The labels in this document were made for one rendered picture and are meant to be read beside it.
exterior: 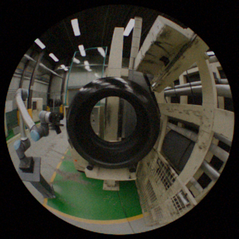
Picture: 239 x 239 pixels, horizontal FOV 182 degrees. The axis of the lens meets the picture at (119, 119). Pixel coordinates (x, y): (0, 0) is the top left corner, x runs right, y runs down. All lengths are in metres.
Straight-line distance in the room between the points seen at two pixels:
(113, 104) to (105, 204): 1.35
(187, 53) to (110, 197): 1.66
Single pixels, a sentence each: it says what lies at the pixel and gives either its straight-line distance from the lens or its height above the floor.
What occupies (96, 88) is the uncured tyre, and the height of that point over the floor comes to 1.37.
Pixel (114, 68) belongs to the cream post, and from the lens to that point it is 0.80.
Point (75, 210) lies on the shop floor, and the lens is 1.41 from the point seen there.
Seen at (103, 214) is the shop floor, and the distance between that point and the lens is 1.32.
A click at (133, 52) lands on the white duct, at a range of 1.37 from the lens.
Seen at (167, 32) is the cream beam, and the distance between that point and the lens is 0.41.
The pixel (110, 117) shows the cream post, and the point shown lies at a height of 1.17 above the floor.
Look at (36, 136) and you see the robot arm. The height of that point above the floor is 1.10.
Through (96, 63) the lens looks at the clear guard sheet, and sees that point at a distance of 1.19.
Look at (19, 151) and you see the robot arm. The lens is 1.14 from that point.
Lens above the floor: 1.30
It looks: 11 degrees down
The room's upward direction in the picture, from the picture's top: 3 degrees clockwise
